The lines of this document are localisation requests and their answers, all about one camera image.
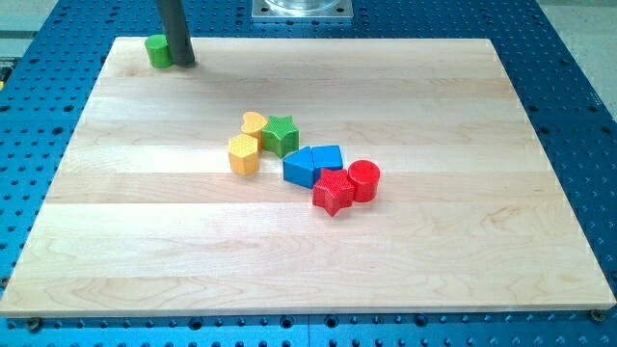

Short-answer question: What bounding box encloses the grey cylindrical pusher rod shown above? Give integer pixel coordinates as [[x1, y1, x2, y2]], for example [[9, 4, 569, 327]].
[[156, 0, 195, 67]]

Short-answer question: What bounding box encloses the blue triangle block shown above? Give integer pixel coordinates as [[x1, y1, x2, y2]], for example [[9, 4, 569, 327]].
[[282, 147, 315, 189]]

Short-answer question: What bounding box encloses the green cylinder block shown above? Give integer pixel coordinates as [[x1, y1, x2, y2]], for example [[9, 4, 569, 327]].
[[145, 34, 174, 68]]

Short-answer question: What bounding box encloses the blue cube block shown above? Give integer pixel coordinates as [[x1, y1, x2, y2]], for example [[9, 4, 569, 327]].
[[311, 146, 343, 181]]

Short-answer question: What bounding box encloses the yellow heart block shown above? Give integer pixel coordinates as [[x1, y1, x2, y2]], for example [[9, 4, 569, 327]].
[[241, 111, 268, 148]]

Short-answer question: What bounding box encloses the blue perforated metal table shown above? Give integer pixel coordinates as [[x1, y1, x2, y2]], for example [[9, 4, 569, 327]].
[[1, 0, 616, 346]]

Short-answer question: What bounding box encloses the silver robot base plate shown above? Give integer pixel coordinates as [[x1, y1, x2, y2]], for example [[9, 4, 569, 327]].
[[251, 0, 354, 20]]

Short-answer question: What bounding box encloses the red cylinder block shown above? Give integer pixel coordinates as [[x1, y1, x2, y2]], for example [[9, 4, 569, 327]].
[[348, 160, 381, 202]]

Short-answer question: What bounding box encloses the green star block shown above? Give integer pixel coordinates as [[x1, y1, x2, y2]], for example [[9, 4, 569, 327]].
[[262, 116, 299, 158]]

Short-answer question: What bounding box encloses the red star block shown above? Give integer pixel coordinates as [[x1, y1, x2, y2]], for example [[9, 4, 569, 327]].
[[312, 169, 355, 217]]

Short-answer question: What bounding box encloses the yellow hexagon block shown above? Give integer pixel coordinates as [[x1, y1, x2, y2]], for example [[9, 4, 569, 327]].
[[228, 134, 259, 175]]

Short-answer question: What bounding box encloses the light wooden board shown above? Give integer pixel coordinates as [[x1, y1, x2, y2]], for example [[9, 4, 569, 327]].
[[1, 37, 615, 317]]

